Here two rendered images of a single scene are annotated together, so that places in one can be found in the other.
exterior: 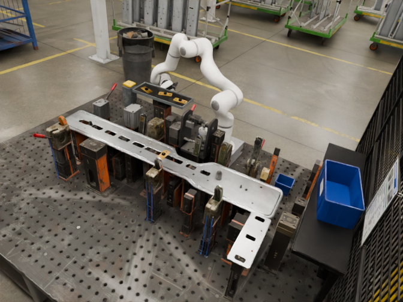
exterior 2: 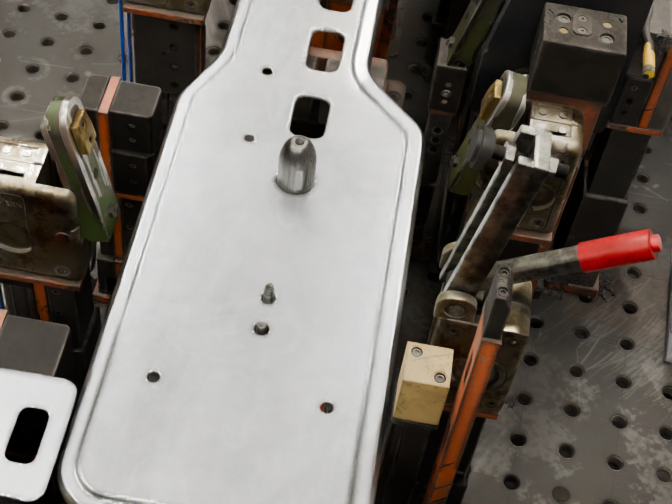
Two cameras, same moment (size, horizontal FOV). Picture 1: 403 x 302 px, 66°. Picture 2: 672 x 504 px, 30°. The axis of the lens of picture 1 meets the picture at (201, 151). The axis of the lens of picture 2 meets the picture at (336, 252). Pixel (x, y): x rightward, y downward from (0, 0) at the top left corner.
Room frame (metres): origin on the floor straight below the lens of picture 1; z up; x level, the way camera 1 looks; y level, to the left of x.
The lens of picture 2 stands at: (0.99, -0.77, 1.79)
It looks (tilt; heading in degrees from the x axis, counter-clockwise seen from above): 52 degrees down; 68
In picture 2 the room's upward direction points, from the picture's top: 9 degrees clockwise
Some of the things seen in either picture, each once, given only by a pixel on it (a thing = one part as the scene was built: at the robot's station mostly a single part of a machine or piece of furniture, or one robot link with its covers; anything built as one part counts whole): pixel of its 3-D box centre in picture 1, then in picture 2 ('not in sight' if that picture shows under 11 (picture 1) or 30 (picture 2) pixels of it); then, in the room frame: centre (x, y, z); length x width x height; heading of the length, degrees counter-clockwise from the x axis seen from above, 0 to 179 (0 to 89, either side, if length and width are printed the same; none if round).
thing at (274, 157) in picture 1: (267, 184); (441, 477); (1.26, -0.37, 0.95); 0.03 x 0.01 x 0.50; 66
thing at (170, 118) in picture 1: (169, 144); not in sight; (1.59, 0.21, 0.90); 0.05 x 0.05 x 0.40; 66
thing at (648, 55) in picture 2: not in sight; (648, 35); (1.52, -0.08, 1.09); 0.10 x 0.01 x 0.01; 66
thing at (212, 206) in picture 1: (209, 226); (46, 290); (1.00, -0.08, 0.87); 0.12 x 0.09 x 0.35; 156
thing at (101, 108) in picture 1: (104, 125); not in sight; (1.74, 0.68, 0.88); 0.11 x 0.10 x 0.36; 156
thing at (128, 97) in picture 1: (131, 114); not in sight; (1.86, 0.52, 0.92); 0.08 x 0.08 x 0.44; 66
